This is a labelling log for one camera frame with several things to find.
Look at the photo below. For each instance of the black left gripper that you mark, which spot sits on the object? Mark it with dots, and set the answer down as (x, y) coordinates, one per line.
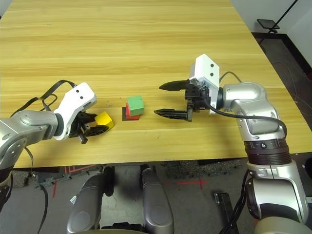
(81, 122)

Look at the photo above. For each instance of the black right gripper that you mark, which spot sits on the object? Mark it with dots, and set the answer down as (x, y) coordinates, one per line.
(195, 97)

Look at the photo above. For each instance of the yellow wooden block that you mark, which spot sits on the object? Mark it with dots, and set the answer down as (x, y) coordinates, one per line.
(105, 119)

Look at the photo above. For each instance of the green wooden block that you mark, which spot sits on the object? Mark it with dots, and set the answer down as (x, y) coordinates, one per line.
(136, 104)

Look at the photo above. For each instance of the red wooden block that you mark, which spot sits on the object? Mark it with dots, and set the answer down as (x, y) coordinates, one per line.
(132, 117)

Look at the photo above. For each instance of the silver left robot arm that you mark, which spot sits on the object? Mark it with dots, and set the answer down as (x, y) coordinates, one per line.
(24, 126)

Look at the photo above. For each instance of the black square pad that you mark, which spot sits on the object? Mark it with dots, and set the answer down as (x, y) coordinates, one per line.
(123, 114)

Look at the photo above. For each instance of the speckled grey foam mat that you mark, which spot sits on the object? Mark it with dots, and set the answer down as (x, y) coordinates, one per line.
(195, 168)

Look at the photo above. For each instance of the small silver metal clip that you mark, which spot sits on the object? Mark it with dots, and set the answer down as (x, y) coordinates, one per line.
(73, 199)

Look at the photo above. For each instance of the silver robot left leg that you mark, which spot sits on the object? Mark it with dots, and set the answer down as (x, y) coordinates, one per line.
(87, 202)

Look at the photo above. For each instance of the silver robot leg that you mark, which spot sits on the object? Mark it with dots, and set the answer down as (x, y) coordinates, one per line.
(87, 202)
(156, 202)

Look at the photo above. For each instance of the silver robot right leg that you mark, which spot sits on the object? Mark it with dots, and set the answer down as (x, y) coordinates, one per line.
(156, 202)

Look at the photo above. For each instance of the beige and black robot torso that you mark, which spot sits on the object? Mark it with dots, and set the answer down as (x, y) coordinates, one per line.
(122, 226)

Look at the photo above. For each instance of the black bar on floor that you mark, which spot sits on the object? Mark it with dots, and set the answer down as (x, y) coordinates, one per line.
(225, 207)

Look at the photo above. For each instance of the black tripod stand with plate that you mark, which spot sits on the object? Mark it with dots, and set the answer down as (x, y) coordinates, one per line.
(268, 24)

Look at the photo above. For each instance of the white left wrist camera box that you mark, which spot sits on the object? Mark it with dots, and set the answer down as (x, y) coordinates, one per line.
(75, 100)

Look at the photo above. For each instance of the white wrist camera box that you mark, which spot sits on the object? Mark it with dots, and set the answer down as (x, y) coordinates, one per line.
(206, 70)
(75, 100)

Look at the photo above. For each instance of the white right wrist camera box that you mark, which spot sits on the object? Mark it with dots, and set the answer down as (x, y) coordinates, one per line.
(206, 70)

